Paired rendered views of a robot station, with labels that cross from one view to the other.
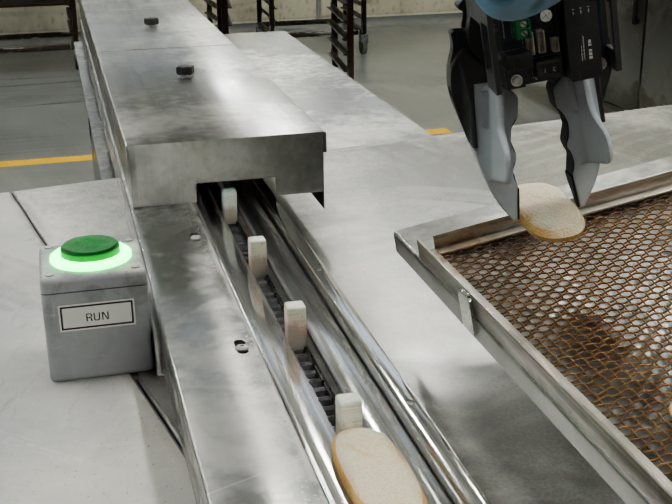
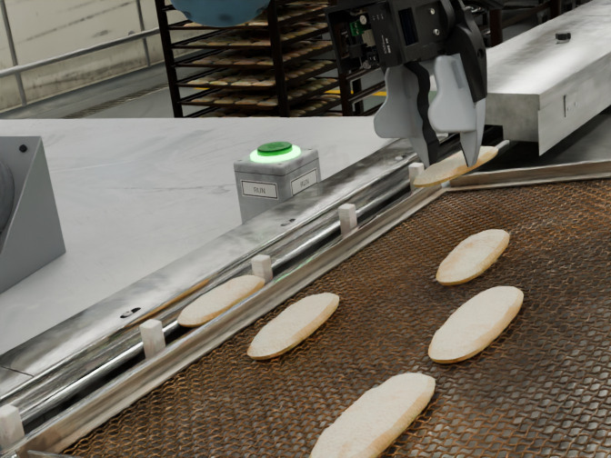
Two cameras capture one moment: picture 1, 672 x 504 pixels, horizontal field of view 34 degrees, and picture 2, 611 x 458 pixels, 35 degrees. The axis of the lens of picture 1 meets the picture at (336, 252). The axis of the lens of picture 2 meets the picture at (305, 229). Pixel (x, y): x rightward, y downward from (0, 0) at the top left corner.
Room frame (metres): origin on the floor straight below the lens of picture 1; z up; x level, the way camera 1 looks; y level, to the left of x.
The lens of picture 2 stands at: (0.09, -0.66, 1.18)
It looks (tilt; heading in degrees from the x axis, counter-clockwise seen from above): 20 degrees down; 52
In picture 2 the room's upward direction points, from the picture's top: 7 degrees counter-clockwise
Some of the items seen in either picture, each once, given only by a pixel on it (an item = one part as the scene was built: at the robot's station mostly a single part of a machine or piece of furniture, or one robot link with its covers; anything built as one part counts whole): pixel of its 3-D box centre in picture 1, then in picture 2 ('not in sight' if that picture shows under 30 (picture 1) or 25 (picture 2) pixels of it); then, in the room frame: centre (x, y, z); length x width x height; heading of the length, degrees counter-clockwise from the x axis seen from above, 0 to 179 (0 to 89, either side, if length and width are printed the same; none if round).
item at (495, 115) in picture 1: (503, 157); (400, 120); (0.64, -0.10, 0.98); 0.06 x 0.03 x 0.09; 5
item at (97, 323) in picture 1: (101, 329); (283, 201); (0.71, 0.17, 0.84); 0.08 x 0.08 x 0.11; 14
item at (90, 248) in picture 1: (90, 254); (275, 153); (0.71, 0.17, 0.90); 0.04 x 0.04 x 0.02
